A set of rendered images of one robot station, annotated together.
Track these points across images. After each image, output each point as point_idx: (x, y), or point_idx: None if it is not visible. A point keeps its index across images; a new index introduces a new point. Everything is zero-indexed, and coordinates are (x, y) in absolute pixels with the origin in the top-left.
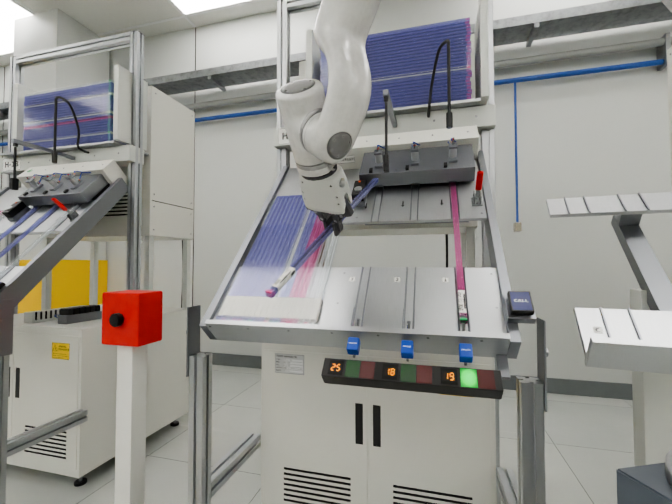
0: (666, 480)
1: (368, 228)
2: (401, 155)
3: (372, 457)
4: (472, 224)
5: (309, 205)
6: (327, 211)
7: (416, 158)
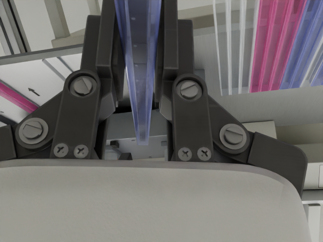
0: None
1: (209, 16)
2: (141, 153)
3: None
4: (57, 42)
5: (258, 220)
6: (94, 183)
7: (106, 156)
